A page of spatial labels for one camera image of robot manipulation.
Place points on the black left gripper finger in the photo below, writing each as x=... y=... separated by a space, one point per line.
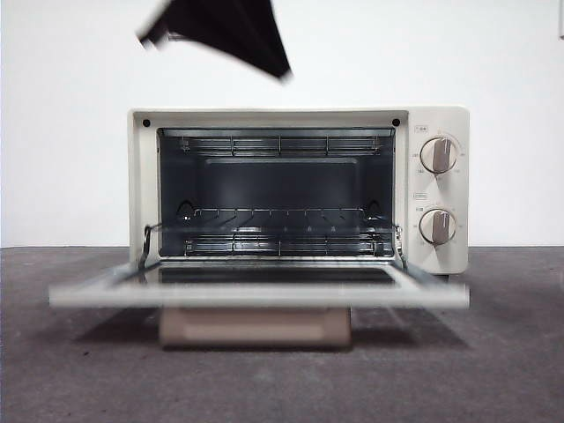
x=247 y=35
x=155 y=31

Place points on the oven door with glass window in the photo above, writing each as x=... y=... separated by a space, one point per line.
x=88 y=296

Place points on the oven temperature knob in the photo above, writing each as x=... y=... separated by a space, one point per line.
x=438 y=155

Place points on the cream toaster oven body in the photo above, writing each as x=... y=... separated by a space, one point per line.
x=440 y=189

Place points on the oven timer knob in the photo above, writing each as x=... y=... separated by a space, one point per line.
x=437 y=227

